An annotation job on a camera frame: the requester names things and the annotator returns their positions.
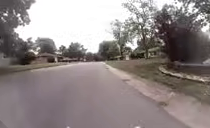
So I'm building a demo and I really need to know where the dark bush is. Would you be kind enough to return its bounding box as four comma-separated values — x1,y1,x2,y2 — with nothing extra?
18,50,38,66

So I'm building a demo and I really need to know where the grey asphalt road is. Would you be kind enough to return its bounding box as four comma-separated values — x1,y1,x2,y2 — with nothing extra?
0,61,191,128

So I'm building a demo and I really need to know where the row of distant trees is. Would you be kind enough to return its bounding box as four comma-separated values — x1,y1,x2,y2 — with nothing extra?
16,36,134,63

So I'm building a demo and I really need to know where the brown low house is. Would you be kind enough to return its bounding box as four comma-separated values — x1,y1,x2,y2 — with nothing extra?
34,52,81,64

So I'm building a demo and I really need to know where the stone garden edging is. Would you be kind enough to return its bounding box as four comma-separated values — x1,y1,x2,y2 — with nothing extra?
158,63,210,84

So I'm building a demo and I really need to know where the tall pale-leaved tree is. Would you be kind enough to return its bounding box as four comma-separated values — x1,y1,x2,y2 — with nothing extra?
111,0,161,60

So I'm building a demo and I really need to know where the dark reddish tree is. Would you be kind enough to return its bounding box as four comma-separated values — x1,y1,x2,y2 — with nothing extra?
154,3,210,64

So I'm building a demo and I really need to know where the large dark green tree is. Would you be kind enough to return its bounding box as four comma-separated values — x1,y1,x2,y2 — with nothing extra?
0,0,37,59

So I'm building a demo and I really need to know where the grass verge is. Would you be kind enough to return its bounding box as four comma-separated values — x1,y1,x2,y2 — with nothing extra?
0,61,77,76
106,58,210,108

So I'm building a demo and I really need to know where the pale concrete kerb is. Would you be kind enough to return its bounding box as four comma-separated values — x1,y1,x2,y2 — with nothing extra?
102,62,210,128

